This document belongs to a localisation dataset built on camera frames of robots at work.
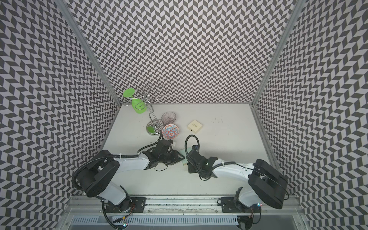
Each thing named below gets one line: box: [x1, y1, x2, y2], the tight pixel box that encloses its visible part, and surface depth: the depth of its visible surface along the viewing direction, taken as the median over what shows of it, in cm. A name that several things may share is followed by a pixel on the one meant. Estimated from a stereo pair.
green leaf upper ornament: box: [123, 87, 135, 98], surface depth 84 cm
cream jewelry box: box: [187, 119, 203, 134], surface depth 104 cm
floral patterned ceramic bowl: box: [161, 123, 180, 139], surface depth 101 cm
